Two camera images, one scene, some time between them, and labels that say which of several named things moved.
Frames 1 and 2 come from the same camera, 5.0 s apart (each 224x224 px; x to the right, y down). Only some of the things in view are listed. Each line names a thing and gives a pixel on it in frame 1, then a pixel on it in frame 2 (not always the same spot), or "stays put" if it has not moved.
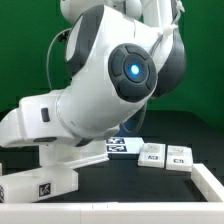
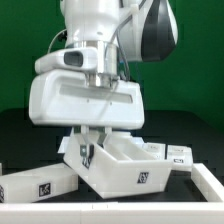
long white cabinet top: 38,184 stays put
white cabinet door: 179,158 stays put
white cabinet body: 70,155 -> 122,166
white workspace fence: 209,212 stays put
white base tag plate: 125,145 -> 70,146
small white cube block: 152,155 stays put
